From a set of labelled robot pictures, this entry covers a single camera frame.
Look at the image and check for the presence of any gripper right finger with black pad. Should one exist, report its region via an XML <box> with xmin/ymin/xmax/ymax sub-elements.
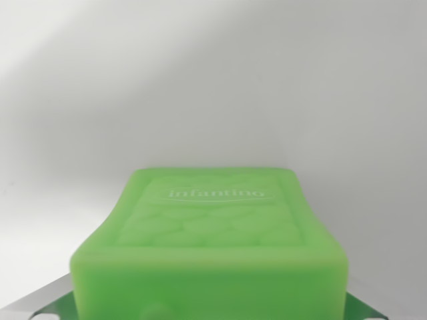
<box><xmin>343</xmin><ymin>275</ymin><xmax>427</xmax><ymax>320</ymax></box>

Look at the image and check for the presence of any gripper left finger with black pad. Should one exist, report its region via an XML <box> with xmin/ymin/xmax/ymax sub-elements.
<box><xmin>0</xmin><ymin>274</ymin><xmax>79</xmax><ymax>320</ymax></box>

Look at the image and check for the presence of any green Infantino soft cube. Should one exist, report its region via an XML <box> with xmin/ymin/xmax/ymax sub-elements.
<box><xmin>69</xmin><ymin>167</ymin><xmax>351</xmax><ymax>320</ymax></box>

